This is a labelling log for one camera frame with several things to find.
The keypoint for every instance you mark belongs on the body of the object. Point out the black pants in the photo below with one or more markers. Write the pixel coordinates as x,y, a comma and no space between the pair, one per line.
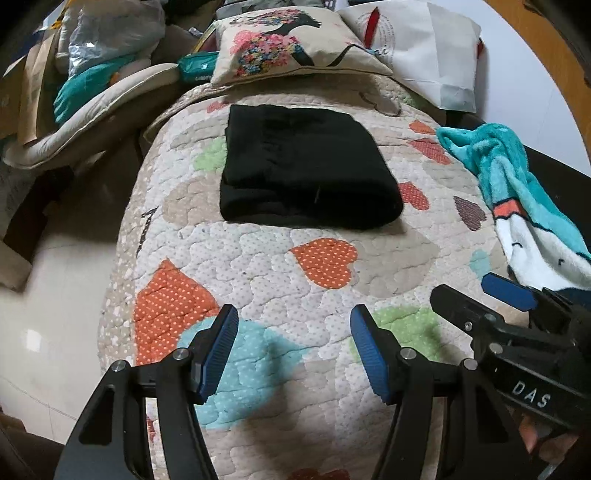
304,170

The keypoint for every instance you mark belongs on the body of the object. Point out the teal folded cloth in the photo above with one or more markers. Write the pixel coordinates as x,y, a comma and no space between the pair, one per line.
78,92

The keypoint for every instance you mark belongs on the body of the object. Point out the floral print cushion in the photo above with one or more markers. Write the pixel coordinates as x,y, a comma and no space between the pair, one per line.
277,50

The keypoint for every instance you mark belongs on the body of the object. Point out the person's right hand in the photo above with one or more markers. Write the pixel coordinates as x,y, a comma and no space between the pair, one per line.
549,445

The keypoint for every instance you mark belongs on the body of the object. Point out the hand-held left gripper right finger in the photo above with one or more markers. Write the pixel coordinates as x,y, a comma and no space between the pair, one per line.
369,355

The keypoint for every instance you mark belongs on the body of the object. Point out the beige padded cushion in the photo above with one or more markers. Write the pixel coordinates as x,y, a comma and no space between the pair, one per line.
92,122

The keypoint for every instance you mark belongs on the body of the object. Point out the quilted heart-pattern blanket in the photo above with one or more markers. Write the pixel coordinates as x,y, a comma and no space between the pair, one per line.
286,286

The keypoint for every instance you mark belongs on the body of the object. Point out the clear plastic bag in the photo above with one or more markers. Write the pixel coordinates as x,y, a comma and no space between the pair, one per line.
106,37

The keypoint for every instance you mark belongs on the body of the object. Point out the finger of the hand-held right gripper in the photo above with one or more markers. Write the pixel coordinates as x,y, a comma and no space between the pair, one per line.
508,288
457,309

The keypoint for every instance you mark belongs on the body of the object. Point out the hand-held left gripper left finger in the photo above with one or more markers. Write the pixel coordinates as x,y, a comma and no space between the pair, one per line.
217,355

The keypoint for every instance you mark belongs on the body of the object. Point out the brown paper bag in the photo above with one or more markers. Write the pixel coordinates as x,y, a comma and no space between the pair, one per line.
39,83

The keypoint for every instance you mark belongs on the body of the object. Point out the white paper bag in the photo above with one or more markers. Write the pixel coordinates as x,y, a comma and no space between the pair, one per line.
429,55

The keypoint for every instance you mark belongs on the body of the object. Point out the teal fleece blanket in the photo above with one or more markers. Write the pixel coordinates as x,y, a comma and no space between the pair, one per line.
508,175

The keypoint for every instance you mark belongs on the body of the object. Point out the teal wipes packet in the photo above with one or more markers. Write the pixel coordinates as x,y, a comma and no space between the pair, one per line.
198,67

